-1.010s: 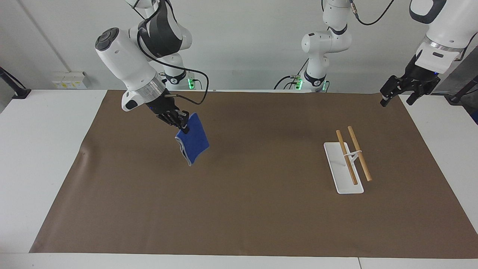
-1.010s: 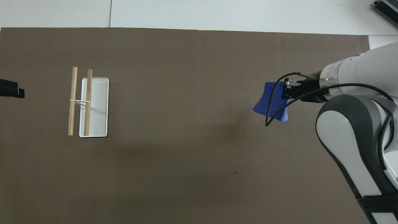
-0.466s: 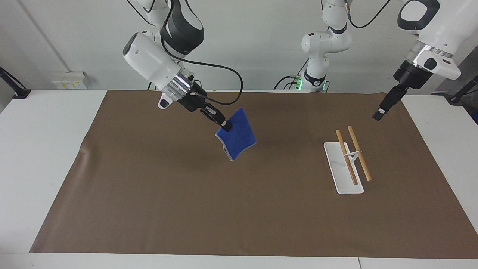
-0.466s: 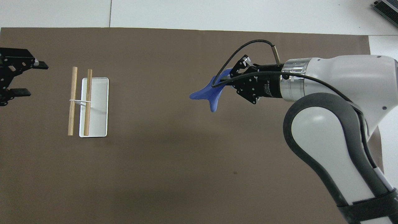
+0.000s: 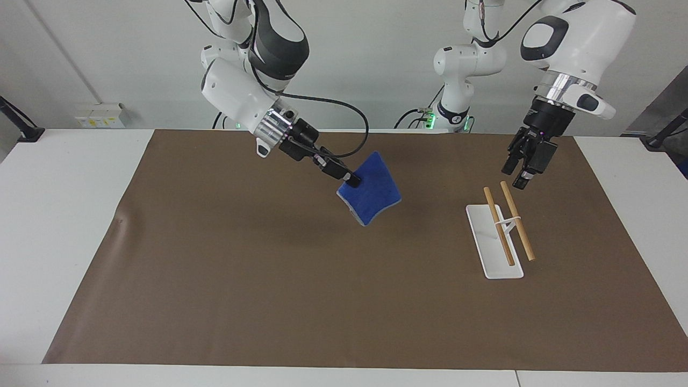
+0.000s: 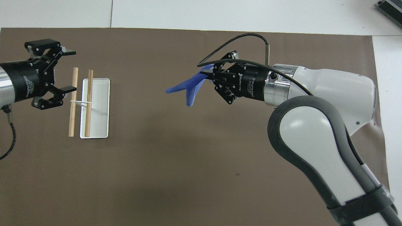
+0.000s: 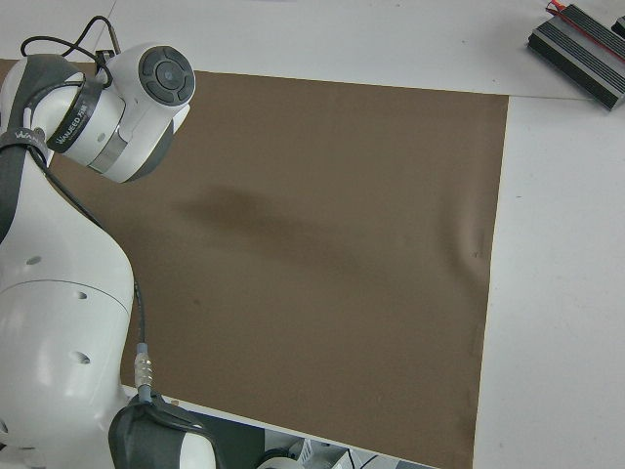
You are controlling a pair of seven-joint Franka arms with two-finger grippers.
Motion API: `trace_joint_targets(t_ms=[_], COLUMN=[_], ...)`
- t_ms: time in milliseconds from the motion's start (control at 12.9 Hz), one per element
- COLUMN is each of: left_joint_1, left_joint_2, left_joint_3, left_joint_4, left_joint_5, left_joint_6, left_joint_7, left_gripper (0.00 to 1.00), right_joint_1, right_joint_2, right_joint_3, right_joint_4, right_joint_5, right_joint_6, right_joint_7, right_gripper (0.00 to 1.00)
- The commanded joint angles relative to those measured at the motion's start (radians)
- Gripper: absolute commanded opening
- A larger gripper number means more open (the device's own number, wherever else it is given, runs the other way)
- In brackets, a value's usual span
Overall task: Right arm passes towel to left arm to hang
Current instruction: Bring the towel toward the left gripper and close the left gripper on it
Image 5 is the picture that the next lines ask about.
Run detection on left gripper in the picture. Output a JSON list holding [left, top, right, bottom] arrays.
[[501, 96, 576, 190]]

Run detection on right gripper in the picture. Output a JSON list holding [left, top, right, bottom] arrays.
[[279, 118, 323, 162]]

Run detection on blue towel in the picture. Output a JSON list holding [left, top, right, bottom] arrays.
[[336, 150, 403, 227]]

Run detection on white rack with wooden rods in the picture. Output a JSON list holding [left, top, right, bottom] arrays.
[[465, 181, 537, 280]]

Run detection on black stand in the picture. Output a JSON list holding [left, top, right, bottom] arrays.
[[0, 95, 46, 144], [644, 106, 688, 151]]

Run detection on black cable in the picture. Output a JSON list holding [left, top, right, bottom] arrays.
[[393, 89, 435, 130], [479, 0, 544, 44], [184, 0, 216, 34], [250, 54, 370, 162]]

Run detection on white wall socket box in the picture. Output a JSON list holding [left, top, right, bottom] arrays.
[[75, 103, 128, 129]]

